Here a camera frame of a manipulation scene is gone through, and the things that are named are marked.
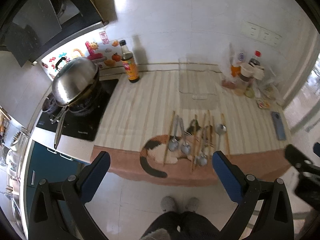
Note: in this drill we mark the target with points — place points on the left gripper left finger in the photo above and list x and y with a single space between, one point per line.
46 219

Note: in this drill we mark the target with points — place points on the person's grey slippers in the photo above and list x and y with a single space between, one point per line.
170 204

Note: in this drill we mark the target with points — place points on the soy sauce bottle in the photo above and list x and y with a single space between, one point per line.
129 63

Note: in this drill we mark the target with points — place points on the steel spoon ornate handle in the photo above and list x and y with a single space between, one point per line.
203 152

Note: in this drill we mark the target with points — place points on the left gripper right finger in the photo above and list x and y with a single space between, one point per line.
275 219

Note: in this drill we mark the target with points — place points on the round steel spoon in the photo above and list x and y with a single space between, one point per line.
220 130

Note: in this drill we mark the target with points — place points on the wall power outlet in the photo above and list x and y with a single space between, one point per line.
260 34

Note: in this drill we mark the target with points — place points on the blue cabinet door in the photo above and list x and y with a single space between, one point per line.
50 165

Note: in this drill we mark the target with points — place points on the colourful wall sticker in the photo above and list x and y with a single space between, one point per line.
95 46

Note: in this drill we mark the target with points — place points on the clear plastic organizer tray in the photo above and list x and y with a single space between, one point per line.
196 83

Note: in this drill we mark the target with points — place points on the black range hood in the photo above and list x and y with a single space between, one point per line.
31 29

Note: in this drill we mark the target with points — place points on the red cap bottle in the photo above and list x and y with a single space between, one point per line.
255 60

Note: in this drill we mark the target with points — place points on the stainless steel wok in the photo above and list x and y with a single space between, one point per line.
73 86

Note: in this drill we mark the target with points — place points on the wooden chopstick white band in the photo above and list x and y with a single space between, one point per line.
226 137

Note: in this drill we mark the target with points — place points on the blue smartphone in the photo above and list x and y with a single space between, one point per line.
278 126

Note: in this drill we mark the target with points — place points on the white cup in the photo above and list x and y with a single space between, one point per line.
246 71

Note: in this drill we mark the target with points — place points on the small snack packet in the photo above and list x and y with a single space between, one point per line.
263 104

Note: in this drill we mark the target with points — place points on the wooden chopstick green band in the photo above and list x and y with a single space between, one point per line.
194 142

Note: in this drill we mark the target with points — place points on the white plastic bag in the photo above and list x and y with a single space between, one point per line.
231 59

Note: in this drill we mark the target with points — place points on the striped cat pattern mat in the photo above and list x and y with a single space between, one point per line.
135 127

